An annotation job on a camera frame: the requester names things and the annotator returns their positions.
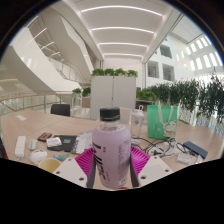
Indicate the purple drink bottle black cap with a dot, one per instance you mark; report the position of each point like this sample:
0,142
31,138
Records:
111,150

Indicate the pale yellow mug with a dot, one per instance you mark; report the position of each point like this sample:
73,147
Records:
49,165

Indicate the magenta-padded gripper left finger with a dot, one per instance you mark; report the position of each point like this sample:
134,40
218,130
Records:
71,171

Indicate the black chair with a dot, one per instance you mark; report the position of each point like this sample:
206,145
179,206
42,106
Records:
60,110

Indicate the white flat packet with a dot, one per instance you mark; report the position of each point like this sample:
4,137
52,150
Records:
183,158

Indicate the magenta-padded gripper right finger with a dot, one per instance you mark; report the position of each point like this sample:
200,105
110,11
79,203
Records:
155,168

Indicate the ceiling light strips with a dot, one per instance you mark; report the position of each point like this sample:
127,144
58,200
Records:
121,29

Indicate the white tissue pack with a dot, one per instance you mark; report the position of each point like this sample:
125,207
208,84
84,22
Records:
53,142

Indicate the black flat folder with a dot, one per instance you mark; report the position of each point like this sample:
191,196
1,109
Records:
68,143

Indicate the printed magazine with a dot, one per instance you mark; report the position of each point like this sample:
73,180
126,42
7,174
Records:
83,141

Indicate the white chair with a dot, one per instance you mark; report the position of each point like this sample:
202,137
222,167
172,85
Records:
125,116

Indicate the row of green hedge plants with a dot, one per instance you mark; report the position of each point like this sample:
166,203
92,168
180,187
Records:
193,96

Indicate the dark blue flat case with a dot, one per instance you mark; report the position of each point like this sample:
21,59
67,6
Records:
195,149

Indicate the planter box with plants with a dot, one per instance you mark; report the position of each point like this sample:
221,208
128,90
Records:
85,98

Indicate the white cabinet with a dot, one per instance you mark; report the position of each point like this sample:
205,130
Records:
113,93

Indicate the red and black card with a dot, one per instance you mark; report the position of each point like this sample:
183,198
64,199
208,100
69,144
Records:
44,136

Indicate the clear tumbler with lid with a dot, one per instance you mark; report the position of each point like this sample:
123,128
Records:
137,123

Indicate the green tote bag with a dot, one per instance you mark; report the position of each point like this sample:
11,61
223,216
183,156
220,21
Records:
161,121

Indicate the green plants on cabinet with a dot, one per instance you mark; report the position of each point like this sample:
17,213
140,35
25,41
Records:
113,72

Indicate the white power strip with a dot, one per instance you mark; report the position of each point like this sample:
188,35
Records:
20,146

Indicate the teal snack pack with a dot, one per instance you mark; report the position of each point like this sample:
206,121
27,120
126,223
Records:
62,157

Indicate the white computer mouse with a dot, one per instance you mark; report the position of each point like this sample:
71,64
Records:
37,156

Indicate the white charger block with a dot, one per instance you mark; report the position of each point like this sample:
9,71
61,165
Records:
198,159

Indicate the wooden-topped glass railing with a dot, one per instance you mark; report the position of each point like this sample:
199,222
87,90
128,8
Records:
30,101

